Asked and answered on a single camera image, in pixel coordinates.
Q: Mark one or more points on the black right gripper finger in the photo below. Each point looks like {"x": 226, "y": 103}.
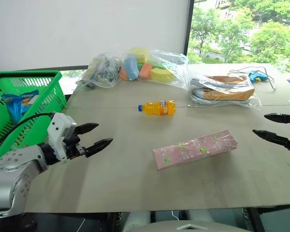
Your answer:
{"x": 273, "y": 137}
{"x": 280, "y": 118}

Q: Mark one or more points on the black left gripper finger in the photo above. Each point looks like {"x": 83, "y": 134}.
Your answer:
{"x": 88, "y": 127}
{"x": 99, "y": 145}

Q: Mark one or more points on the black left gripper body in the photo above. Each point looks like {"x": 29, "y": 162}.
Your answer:
{"x": 73, "y": 147}

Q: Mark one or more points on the green plastic basket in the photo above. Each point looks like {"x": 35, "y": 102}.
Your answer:
{"x": 55, "y": 94}

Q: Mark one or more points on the clear bag of small items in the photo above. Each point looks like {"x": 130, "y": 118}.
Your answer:
{"x": 101, "y": 70}

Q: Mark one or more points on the clear plastic shoe bag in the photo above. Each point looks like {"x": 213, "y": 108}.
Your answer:
{"x": 256, "y": 101}

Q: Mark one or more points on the blue glue gun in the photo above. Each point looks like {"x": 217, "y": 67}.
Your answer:
{"x": 256, "y": 76}

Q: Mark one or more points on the orange canvas shoe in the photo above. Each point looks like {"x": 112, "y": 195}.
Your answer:
{"x": 227, "y": 81}
{"x": 229, "y": 94}

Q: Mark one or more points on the small orange sponge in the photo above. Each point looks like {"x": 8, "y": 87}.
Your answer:
{"x": 123, "y": 73}

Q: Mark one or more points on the blue snack bag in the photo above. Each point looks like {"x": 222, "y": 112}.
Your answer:
{"x": 17, "y": 108}

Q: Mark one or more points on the orange soda bottle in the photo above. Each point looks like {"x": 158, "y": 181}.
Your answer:
{"x": 159, "y": 107}

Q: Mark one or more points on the blue sponge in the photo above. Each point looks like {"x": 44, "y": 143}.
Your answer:
{"x": 131, "y": 67}

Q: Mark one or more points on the pink tissue pack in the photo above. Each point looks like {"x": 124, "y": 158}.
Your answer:
{"x": 195, "y": 149}

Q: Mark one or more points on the large orange sponge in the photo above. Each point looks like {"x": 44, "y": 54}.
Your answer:
{"x": 146, "y": 70}

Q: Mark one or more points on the black table leg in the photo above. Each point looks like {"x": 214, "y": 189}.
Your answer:
{"x": 256, "y": 221}

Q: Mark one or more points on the pale yellow sponge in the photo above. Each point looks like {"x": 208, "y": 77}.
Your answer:
{"x": 139, "y": 54}

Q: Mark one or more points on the yellow half-round sponge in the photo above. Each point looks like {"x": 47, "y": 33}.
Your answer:
{"x": 162, "y": 74}

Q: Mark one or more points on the green sponge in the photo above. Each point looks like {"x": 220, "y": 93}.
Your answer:
{"x": 158, "y": 64}

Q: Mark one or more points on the white window blind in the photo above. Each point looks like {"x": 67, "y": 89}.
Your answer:
{"x": 87, "y": 31}

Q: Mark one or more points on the clear plastic sponge bag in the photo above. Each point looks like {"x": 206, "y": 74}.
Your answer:
{"x": 174, "y": 65}

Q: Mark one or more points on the silver robot torso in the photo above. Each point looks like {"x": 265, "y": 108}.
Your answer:
{"x": 183, "y": 222}

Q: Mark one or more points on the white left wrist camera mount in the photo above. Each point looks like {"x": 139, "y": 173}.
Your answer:
{"x": 60, "y": 130}

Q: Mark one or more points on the black window frame post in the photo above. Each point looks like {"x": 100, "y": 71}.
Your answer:
{"x": 188, "y": 26}

